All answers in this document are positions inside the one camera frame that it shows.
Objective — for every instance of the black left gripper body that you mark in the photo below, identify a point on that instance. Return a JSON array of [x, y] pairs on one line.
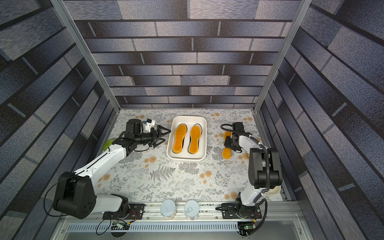
[[146, 138]]

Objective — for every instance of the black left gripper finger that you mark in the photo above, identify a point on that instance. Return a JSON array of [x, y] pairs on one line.
[[156, 142], [162, 130]]

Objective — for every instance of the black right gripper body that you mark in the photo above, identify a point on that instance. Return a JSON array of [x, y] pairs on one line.
[[233, 142]]

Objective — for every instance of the orange fuzzy insole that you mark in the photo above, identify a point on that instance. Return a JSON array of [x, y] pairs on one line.
[[195, 135], [179, 136], [227, 153]]

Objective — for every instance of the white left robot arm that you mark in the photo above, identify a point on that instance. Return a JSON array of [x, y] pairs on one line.
[[75, 195]]

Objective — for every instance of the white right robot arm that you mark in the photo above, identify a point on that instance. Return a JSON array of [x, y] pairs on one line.
[[264, 171]]

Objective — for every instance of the white plastic storage box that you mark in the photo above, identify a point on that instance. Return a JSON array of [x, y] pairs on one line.
[[185, 156]]

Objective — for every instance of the green cabbage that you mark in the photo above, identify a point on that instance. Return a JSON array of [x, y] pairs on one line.
[[107, 144]]

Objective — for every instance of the white bowl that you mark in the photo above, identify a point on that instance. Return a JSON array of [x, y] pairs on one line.
[[275, 191]]

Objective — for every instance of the silver tin can left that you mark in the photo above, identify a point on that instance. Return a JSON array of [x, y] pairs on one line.
[[168, 209]]

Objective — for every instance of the silver tin can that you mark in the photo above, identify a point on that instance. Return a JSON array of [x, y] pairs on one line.
[[168, 209], [192, 210]]

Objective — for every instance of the silver tin can right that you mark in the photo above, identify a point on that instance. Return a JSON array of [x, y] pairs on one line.
[[192, 210]]

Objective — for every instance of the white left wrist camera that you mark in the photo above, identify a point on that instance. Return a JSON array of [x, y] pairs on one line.
[[148, 125]]

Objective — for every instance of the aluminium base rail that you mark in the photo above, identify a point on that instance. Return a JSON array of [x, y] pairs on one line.
[[281, 221]]

